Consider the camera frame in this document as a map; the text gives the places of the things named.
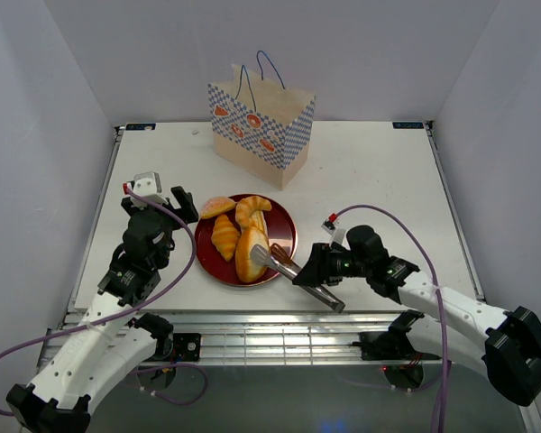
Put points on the striped croissant bread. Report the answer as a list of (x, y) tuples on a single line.
[(225, 237)]

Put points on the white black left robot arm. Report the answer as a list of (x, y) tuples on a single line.
[(111, 340)]

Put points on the white topped oval bread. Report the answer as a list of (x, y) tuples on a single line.
[(248, 270)]

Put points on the pink sugared bread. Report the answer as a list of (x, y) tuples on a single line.
[(216, 206)]

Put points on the metal serving tongs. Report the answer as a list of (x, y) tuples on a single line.
[(278, 260)]

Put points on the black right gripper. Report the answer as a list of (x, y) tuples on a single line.
[(318, 268)]

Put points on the aluminium frame rail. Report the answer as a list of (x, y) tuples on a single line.
[(275, 340)]

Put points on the right blue table label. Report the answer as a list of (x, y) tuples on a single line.
[(408, 125)]

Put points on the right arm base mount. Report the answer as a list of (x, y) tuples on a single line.
[(389, 345)]

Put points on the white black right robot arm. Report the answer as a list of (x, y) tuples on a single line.
[(502, 345)]

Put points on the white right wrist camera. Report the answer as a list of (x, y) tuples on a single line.
[(332, 226)]

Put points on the curved croissant bread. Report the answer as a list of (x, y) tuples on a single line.
[(249, 212)]

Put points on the left blue table label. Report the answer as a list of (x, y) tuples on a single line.
[(140, 127)]

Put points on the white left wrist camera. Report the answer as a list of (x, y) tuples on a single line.
[(146, 185)]

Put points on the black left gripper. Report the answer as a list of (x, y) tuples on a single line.
[(186, 201)]

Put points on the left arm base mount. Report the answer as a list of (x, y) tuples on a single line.
[(178, 347)]

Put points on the checkered paper bag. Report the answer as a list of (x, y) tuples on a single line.
[(261, 125)]

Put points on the blue table label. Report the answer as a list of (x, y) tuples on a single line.
[(408, 125), (140, 127)]

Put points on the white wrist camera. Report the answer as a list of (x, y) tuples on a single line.
[(146, 185), (332, 226)]

